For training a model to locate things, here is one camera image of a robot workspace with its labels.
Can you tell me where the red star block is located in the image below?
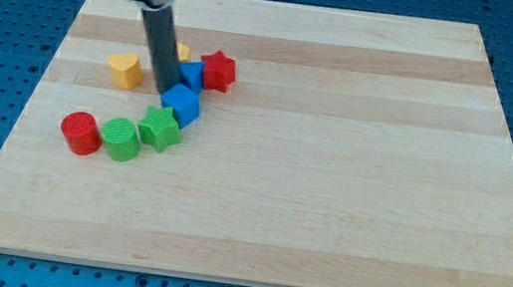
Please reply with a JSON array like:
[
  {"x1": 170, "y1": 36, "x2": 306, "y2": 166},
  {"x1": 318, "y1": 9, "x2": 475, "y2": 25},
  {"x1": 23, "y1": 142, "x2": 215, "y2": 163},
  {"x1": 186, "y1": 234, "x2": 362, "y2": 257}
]
[{"x1": 201, "y1": 50, "x2": 236, "y2": 93}]

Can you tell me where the green star block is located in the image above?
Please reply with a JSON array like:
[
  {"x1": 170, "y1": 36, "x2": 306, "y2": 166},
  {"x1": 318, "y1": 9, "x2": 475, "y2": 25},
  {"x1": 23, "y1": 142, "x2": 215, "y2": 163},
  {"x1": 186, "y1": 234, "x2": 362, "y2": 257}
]
[{"x1": 137, "y1": 107, "x2": 181, "y2": 153}]

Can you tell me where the blue cube block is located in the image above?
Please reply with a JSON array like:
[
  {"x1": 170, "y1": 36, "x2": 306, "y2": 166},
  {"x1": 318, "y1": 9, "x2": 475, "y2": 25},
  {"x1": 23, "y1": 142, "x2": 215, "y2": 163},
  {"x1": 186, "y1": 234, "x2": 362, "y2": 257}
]
[{"x1": 160, "y1": 84, "x2": 200, "y2": 129}]

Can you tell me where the blue triangle block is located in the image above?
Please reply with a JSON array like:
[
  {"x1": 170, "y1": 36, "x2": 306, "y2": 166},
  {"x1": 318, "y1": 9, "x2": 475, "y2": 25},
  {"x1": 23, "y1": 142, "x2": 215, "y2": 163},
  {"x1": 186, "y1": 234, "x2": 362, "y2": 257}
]
[{"x1": 179, "y1": 61, "x2": 204, "y2": 93}]

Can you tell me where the light wooden board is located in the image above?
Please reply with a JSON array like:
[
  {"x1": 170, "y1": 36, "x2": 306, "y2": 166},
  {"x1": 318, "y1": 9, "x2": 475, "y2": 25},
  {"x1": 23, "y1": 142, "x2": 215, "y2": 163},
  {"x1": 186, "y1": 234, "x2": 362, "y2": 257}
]
[{"x1": 0, "y1": 0, "x2": 513, "y2": 287}]

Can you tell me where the yellow block behind rod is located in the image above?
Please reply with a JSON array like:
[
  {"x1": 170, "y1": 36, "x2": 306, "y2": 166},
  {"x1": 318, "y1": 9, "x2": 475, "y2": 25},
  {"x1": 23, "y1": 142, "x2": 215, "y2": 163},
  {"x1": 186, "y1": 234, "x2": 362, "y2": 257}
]
[{"x1": 176, "y1": 42, "x2": 191, "y2": 63}]

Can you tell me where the green cylinder block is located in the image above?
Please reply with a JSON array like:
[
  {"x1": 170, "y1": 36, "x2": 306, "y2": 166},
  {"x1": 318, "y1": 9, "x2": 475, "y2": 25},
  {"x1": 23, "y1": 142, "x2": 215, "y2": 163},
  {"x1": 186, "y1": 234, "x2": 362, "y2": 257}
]
[{"x1": 101, "y1": 118, "x2": 140, "y2": 162}]

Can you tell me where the yellow heart block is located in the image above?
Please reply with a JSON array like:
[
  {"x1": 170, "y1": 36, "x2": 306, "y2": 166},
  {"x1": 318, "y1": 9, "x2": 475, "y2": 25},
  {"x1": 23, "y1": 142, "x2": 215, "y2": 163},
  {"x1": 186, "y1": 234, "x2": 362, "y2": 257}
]
[{"x1": 107, "y1": 52, "x2": 143, "y2": 90}]

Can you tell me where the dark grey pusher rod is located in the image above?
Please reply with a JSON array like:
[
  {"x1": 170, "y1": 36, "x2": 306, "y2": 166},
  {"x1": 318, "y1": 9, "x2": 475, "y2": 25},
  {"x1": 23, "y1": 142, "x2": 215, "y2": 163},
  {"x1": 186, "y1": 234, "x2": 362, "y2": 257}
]
[{"x1": 141, "y1": 6, "x2": 181, "y2": 93}]

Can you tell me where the red cylinder block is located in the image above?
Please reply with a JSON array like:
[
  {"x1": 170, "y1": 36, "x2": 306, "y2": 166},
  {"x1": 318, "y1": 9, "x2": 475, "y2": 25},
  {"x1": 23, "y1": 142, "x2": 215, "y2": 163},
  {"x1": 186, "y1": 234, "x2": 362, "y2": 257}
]
[{"x1": 61, "y1": 112, "x2": 103, "y2": 155}]

